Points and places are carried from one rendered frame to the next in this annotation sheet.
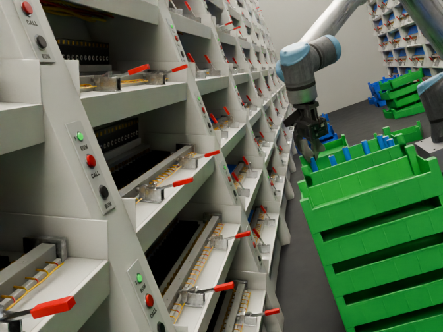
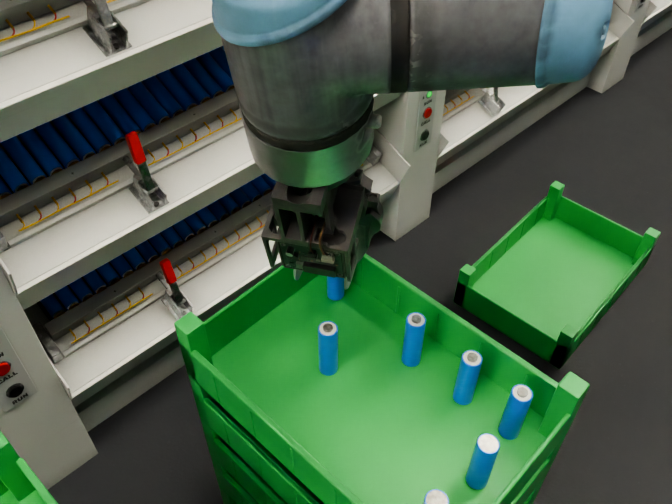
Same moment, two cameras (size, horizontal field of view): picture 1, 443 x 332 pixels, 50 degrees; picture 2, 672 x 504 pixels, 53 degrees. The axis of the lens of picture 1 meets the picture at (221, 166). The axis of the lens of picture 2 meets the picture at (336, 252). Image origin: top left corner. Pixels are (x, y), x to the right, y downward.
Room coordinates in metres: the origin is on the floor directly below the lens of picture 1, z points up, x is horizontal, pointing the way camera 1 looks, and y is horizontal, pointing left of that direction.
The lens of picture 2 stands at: (1.14, -0.54, 0.88)
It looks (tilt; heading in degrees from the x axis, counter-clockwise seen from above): 46 degrees down; 33
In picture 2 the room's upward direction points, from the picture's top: straight up
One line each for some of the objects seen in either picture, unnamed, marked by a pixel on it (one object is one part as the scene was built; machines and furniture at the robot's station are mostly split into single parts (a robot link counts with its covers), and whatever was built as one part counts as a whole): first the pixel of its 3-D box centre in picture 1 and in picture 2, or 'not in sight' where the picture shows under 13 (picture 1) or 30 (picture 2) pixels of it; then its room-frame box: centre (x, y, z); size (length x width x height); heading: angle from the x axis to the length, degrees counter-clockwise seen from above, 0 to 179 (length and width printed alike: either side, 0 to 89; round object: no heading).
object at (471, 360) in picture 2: (366, 149); (467, 377); (1.49, -0.45, 0.36); 0.02 x 0.02 x 0.06
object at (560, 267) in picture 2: not in sight; (557, 266); (1.99, -0.43, 0.04); 0.30 x 0.20 x 0.08; 171
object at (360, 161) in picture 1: (350, 157); (372, 378); (1.44, -0.38, 0.36); 0.30 x 0.20 x 0.08; 79
